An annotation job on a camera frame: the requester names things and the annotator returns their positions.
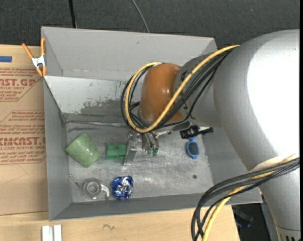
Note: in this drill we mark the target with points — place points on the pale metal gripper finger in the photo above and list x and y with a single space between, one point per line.
133 155
126 157

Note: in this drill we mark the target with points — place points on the green toy block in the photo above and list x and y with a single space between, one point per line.
114 151

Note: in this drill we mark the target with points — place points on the blue shiny foil ball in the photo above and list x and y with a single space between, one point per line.
122 187

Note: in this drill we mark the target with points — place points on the grey metal bin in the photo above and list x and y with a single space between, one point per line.
166 169

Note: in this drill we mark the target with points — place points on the pale green cup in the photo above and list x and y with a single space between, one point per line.
83 150

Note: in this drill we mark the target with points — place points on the brown cardboard board red print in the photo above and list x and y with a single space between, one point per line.
18 134

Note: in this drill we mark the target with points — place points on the black cylinder on white bracket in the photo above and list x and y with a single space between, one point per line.
191 132

